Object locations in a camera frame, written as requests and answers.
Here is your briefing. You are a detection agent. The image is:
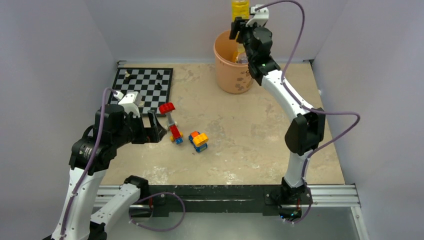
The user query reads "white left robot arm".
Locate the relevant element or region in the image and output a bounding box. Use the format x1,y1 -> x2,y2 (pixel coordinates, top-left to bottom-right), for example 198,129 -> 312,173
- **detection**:
46,103 -> 166,240

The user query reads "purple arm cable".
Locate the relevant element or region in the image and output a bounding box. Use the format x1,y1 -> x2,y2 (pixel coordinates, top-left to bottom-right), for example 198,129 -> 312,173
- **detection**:
256,0 -> 361,225
58,87 -> 186,240

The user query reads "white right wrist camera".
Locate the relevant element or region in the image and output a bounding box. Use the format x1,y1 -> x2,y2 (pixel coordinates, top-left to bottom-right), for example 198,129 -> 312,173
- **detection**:
246,4 -> 269,27

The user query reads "yellow juice bottle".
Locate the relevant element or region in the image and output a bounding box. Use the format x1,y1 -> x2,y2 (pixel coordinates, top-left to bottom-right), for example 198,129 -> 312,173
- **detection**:
230,0 -> 250,22

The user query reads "black chess piece upper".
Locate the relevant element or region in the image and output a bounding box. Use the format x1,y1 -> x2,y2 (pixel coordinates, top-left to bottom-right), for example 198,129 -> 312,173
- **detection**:
156,72 -> 163,80

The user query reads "red grey toy block crane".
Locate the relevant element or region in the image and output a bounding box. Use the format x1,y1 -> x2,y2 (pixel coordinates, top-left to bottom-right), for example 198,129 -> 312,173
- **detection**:
158,102 -> 183,145

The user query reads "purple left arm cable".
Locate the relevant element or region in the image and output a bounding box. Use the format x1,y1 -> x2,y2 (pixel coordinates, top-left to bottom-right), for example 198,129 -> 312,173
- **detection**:
58,87 -> 186,240

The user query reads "black chess piece lower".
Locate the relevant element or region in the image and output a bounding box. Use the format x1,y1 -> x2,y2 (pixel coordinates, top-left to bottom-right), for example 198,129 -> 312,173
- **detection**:
155,83 -> 163,90

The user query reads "blue orange toy block car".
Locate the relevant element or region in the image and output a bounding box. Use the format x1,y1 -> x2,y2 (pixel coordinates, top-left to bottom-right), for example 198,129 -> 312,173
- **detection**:
188,131 -> 209,153

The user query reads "peach plastic bin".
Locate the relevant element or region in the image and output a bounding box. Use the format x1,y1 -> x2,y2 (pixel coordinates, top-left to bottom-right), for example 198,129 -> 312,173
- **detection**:
213,30 -> 255,94

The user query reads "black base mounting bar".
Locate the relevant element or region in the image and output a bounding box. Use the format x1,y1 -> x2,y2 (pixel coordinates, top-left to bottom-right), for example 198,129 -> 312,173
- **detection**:
147,184 -> 313,218

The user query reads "black chess piece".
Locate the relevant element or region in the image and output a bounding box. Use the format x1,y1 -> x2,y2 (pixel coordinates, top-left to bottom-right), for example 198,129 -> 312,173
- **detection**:
155,83 -> 163,90
156,72 -> 163,80

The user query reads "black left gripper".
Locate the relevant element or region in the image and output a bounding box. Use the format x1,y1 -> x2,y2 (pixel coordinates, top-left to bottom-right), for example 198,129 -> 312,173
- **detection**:
112,109 -> 166,147

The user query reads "orange tea bottle navy label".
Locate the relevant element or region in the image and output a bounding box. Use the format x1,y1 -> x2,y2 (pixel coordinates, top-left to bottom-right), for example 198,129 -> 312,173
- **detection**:
233,43 -> 248,64

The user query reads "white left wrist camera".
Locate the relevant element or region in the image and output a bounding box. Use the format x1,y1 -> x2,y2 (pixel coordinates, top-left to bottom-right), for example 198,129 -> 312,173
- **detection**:
112,91 -> 142,118

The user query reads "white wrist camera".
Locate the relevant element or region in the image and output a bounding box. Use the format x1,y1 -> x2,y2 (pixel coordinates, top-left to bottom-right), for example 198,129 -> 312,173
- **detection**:
112,91 -> 142,118
246,4 -> 269,27

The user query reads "black white chessboard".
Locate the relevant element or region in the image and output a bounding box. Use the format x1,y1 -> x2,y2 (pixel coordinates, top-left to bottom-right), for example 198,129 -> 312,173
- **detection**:
112,67 -> 174,117

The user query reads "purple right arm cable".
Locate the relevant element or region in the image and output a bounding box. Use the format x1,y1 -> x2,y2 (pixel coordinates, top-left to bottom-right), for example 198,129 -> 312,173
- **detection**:
256,0 -> 361,225

